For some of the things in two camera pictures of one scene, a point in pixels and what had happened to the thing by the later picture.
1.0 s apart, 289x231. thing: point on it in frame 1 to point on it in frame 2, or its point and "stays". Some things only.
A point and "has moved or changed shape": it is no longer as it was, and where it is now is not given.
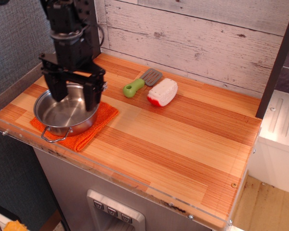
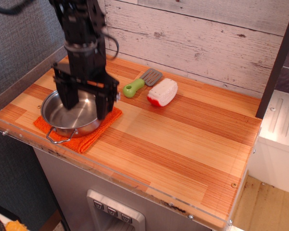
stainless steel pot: (70, 112) has moved or changed shape
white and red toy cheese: (164, 93) stays
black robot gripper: (72, 57) to (86, 63)
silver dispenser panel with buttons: (107, 213) stays
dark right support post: (279, 63) stays
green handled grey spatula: (149, 78) stays
